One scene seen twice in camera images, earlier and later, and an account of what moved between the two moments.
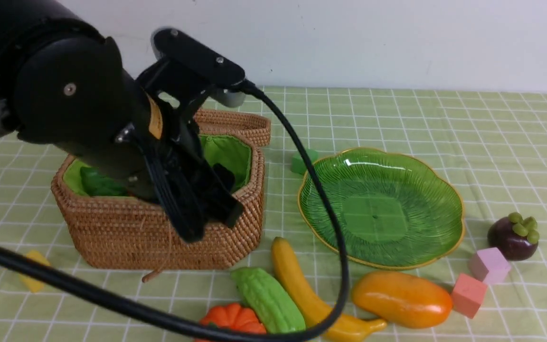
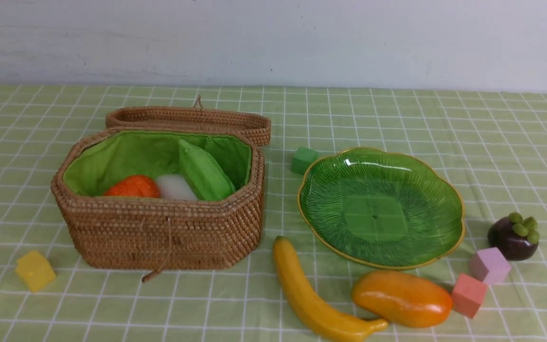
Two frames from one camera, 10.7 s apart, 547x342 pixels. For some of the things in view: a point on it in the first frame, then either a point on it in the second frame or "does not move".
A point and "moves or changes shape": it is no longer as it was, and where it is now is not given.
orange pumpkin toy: x=231 y=316 moves or changes shape
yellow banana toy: x=315 y=311 does not move
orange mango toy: x=402 y=299 does not move
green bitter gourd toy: x=275 y=313 moves or changes shape
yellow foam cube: x=34 y=285 does not move
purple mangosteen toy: x=515 y=237 does not move
